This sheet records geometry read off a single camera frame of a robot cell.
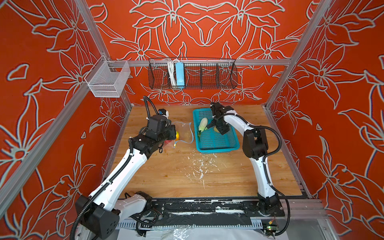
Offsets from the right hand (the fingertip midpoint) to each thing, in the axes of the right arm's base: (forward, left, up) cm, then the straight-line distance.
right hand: (214, 125), depth 102 cm
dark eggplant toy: (+2, +1, +1) cm, 2 cm away
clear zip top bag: (-11, +20, +10) cm, 25 cm away
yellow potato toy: (-6, 0, +4) cm, 7 cm away
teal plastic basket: (-11, +3, -3) cm, 12 cm away
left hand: (-17, +25, +22) cm, 38 cm away
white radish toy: (0, +8, +1) cm, 8 cm away
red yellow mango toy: (-12, +25, +5) cm, 28 cm away
